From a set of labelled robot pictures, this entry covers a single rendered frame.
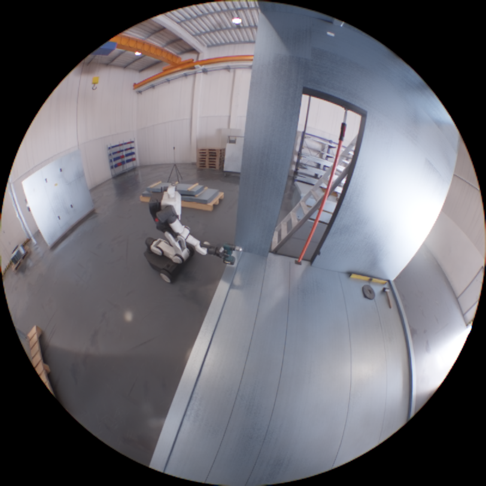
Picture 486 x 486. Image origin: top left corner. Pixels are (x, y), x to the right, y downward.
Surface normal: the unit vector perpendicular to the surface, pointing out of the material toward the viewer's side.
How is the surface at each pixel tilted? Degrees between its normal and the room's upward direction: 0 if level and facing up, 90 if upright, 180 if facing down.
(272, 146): 90
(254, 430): 0
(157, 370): 0
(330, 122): 90
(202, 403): 0
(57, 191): 90
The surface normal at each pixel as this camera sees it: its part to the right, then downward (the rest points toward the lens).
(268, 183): -0.22, 0.62
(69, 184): 0.97, 0.22
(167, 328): 0.09, -0.76
